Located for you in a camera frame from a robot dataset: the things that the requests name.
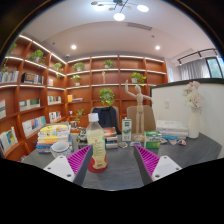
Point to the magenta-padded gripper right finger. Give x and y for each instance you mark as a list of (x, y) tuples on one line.
[(165, 167)]

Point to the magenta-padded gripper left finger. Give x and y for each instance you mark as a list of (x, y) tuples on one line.
[(60, 166)]

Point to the clear bottle with yellowish drink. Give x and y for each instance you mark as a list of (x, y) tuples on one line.
[(96, 143)]

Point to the white mug with grey pattern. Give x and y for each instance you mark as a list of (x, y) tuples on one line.
[(60, 148)]

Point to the small white snack packet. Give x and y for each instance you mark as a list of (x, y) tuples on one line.
[(178, 142)]

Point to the green and white tissue box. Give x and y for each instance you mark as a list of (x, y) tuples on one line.
[(152, 140)]

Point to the flat round red coaster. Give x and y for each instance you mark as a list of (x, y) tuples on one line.
[(90, 170)]

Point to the stack of colourful books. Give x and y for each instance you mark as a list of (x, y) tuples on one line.
[(51, 135)]

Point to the small blue snack packet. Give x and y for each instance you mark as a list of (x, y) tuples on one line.
[(135, 144)]

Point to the stack of white books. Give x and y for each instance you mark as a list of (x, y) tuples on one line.
[(171, 128)]

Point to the small round snack packet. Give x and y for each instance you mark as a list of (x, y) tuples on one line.
[(123, 144)]

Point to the white ceramic vase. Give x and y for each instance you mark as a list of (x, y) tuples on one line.
[(194, 125)]

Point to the tan chair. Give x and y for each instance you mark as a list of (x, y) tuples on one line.
[(148, 116)]

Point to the green and white drink carton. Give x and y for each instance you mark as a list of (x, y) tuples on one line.
[(126, 130)]

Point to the wooden artist mannequin figure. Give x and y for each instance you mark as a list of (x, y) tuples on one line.
[(139, 110)]

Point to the chair with dark jacket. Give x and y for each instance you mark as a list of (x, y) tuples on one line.
[(106, 116)]

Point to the wooden shelf unit with books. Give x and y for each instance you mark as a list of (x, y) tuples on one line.
[(36, 100)]

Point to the white curtain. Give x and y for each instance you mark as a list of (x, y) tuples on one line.
[(195, 69)]

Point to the dark framed window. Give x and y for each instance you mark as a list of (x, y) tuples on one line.
[(215, 68)]

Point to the round recessed ceiling light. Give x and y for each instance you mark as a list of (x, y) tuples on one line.
[(73, 47), (157, 47)]

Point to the ceiling air vent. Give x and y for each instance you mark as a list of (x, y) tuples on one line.
[(139, 26)]

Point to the branched ceiling lamp with globes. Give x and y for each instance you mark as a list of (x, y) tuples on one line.
[(119, 13)]

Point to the white wall switch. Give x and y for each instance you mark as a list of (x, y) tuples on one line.
[(166, 104)]

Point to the white wall poster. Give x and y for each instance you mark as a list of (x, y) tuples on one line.
[(170, 74)]

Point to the black track light rail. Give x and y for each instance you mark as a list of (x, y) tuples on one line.
[(196, 54)]

